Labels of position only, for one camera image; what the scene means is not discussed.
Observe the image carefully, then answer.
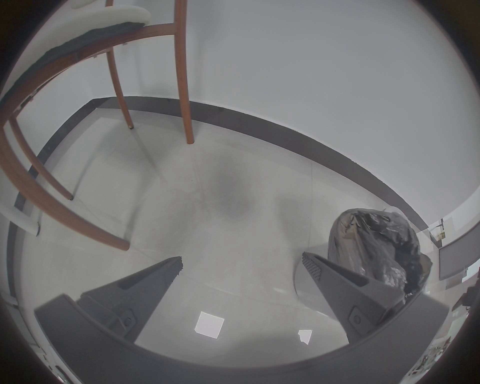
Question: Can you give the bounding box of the white trash bin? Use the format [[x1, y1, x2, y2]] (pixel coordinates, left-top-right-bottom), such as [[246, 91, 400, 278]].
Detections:
[[293, 204, 434, 322]]

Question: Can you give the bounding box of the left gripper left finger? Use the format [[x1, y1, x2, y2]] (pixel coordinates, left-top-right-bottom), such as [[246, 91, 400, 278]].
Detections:
[[78, 256, 183, 343]]

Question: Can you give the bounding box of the wooden chair with white cushion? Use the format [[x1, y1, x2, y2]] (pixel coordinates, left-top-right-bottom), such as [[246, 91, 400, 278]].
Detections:
[[0, 0, 195, 251]]

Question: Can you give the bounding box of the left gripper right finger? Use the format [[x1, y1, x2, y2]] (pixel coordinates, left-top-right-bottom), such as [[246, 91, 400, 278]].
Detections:
[[302, 251, 407, 345]]

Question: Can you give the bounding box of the black plastic bag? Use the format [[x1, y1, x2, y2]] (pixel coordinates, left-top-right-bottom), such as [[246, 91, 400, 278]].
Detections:
[[328, 208, 433, 295]]

